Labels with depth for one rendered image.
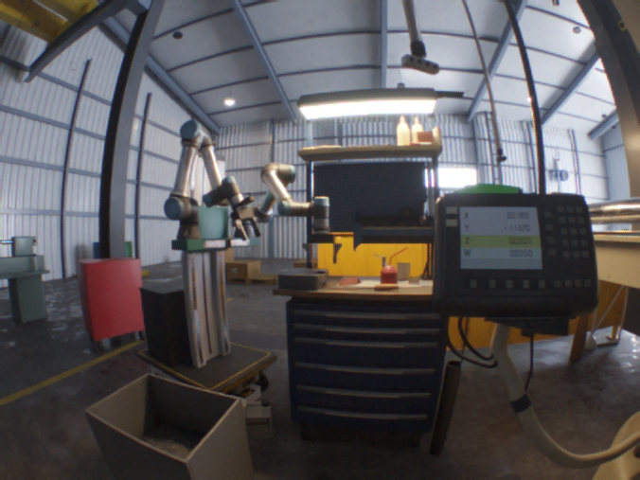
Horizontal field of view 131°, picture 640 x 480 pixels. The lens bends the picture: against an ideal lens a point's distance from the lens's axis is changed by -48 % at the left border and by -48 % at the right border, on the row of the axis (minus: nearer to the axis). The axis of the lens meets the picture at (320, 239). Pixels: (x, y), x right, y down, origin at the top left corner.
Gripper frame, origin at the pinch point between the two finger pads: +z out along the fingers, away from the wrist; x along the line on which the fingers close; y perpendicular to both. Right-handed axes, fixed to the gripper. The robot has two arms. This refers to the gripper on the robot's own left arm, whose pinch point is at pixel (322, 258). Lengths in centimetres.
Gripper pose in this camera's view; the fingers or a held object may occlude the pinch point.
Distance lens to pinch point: 142.5
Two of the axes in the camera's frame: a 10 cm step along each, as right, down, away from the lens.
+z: 0.1, 10.0, 0.3
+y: -2.4, 0.3, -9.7
